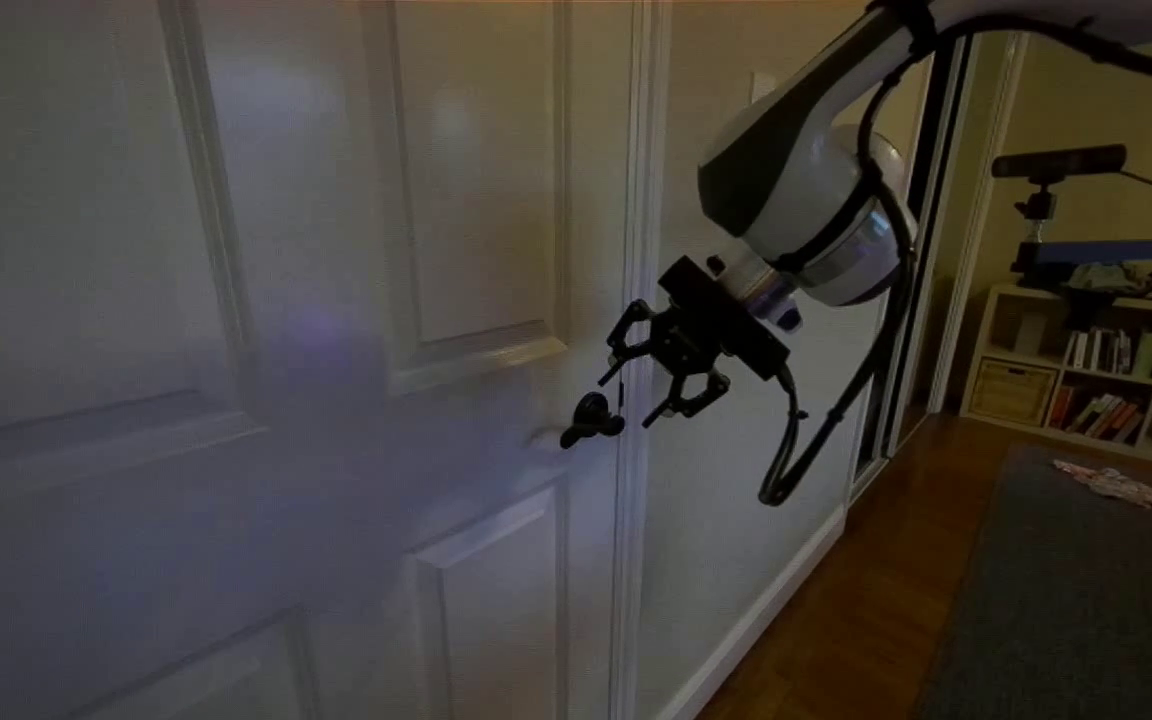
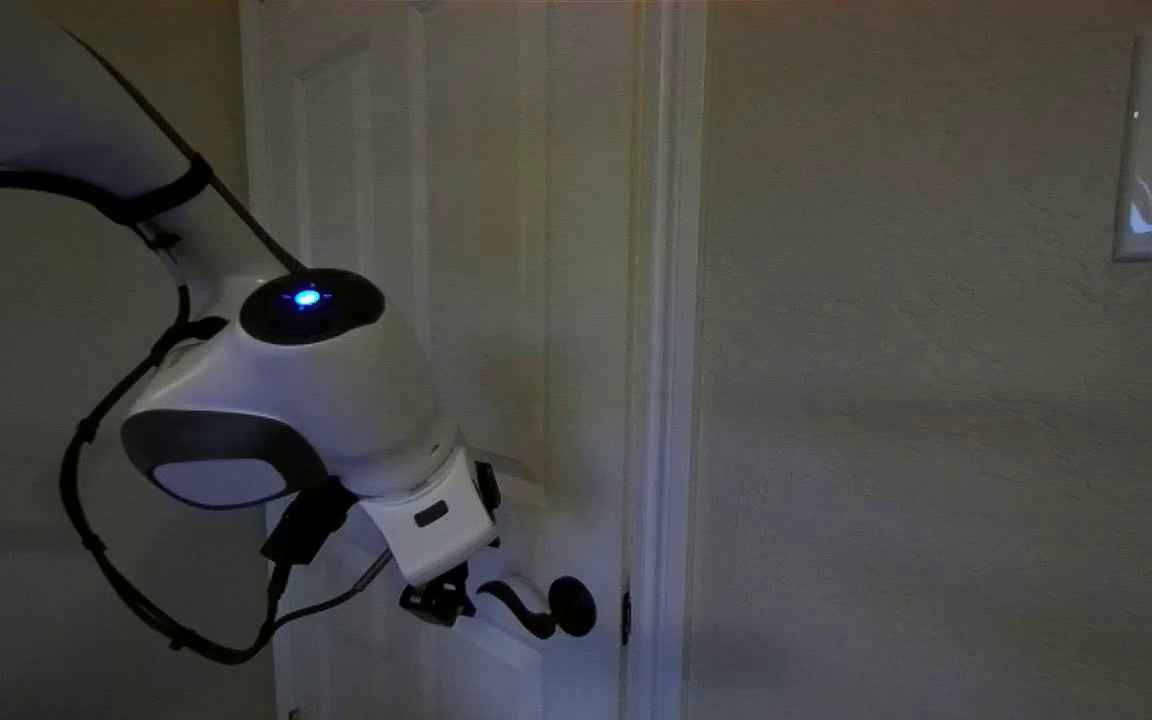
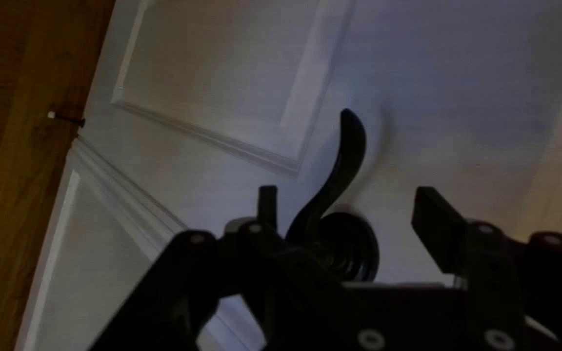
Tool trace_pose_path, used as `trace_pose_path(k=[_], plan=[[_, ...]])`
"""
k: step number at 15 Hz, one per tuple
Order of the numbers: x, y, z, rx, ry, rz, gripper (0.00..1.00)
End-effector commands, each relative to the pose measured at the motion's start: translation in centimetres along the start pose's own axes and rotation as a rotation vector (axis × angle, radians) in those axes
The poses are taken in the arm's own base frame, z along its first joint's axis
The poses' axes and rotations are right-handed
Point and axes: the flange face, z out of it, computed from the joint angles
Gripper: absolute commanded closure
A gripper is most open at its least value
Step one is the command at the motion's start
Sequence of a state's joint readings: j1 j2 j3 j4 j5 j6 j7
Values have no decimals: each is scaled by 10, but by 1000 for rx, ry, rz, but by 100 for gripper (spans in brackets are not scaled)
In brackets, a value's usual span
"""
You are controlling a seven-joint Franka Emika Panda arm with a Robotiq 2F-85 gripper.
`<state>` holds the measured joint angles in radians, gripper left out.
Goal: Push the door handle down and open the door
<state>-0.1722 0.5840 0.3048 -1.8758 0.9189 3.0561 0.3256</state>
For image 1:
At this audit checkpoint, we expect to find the white baseboard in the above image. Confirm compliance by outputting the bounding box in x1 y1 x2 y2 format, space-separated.
650 500 856 720

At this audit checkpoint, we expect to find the white bookshelf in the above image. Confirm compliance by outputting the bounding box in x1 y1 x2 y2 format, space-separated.
956 281 1152 480

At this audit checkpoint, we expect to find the blue clamp stand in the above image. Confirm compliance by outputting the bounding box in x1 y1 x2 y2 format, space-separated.
1008 215 1152 296

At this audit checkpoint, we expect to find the grey rug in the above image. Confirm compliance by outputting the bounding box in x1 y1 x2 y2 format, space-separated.
912 446 1152 720

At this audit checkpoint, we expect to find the wicker shelf basket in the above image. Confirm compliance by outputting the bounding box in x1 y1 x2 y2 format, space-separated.
968 353 1049 428

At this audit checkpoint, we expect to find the white panel door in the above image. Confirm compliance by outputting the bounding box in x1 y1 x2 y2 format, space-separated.
0 0 673 720

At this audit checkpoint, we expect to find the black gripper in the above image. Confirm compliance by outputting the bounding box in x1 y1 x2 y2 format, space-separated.
595 252 794 432

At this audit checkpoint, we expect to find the black camera on tripod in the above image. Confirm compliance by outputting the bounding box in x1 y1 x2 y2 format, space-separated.
988 139 1130 294

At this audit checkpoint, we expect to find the black lever door handle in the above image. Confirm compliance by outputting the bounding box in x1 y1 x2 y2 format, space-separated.
554 389 630 454

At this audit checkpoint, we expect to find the dark sliding closet door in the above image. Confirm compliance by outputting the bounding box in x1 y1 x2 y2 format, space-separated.
851 38 977 471

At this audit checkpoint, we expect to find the white closet frame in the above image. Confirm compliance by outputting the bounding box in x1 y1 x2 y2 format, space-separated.
924 32 1031 419

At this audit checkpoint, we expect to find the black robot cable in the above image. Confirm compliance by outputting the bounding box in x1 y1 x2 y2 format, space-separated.
752 8 1152 514

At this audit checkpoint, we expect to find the row of red books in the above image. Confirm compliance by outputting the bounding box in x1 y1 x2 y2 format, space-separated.
1045 384 1152 447

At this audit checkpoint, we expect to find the row of white books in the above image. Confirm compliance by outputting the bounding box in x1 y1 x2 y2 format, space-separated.
1063 323 1145 382

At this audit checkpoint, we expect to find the crumpled pink white cloth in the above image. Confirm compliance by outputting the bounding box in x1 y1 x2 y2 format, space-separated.
1049 458 1152 516

